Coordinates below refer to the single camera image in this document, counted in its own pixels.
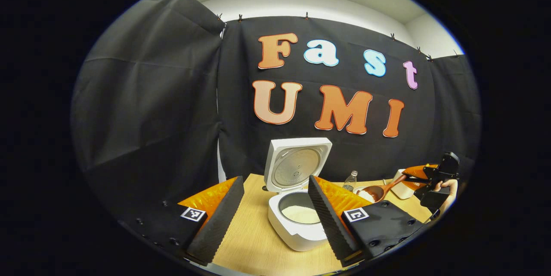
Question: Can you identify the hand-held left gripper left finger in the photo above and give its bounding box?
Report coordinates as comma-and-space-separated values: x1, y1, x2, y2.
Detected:
118, 176, 245, 267

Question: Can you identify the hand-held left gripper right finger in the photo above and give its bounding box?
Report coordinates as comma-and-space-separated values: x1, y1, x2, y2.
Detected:
308, 175, 427, 269

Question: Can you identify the white rice layer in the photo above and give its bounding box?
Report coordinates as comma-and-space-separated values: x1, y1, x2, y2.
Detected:
282, 205, 322, 225

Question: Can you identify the brown wooden spoon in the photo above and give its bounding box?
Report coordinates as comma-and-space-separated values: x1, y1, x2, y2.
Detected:
365, 174, 409, 203

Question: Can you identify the white rice cooker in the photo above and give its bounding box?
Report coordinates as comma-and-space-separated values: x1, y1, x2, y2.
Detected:
263, 137, 333, 252

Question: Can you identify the white toaster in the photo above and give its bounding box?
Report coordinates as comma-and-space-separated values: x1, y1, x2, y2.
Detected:
393, 168, 421, 200

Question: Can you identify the clear plastic water bottle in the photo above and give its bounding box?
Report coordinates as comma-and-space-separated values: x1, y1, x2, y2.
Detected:
343, 171, 359, 193

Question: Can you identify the black backdrop cloth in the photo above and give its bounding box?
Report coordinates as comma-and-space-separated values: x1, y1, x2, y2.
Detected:
71, 0, 482, 225

